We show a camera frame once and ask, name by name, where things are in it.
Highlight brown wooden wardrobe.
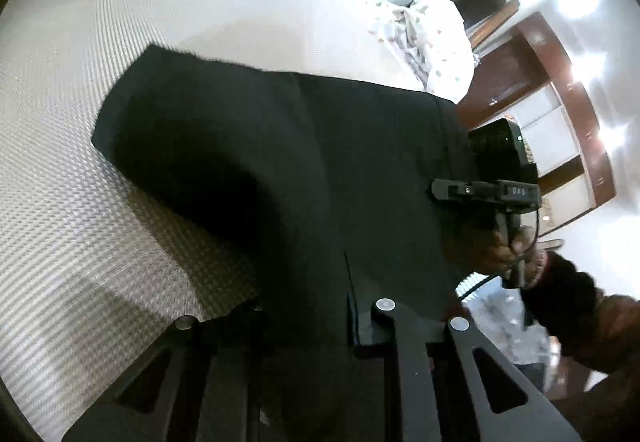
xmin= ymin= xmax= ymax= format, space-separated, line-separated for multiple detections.
xmin=455 ymin=12 xmax=617 ymax=229

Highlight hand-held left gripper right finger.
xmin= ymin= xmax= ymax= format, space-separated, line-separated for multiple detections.
xmin=347 ymin=297 xmax=581 ymax=442

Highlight white dotted cloth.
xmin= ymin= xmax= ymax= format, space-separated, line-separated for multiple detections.
xmin=365 ymin=0 xmax=476 ymax=105

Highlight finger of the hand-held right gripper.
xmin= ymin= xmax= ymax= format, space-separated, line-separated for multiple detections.
xmin=431 ymin=178 xmax=501 ymax=201

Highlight black pants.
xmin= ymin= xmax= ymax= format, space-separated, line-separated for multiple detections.
xmin=91 ymin=44 xmax=501 ymax=442

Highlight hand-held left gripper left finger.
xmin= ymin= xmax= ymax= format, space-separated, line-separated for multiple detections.
xmin=62 ymin=303 xmax=266 ymax=442

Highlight beige woven bed mattress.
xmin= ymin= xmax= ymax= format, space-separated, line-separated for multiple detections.
xmin=0 ymin=0 xmax=451 ymax=440

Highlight person's right hand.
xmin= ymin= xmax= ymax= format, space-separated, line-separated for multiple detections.
xmin=470 ymin=221 xmax=538 ymax=284

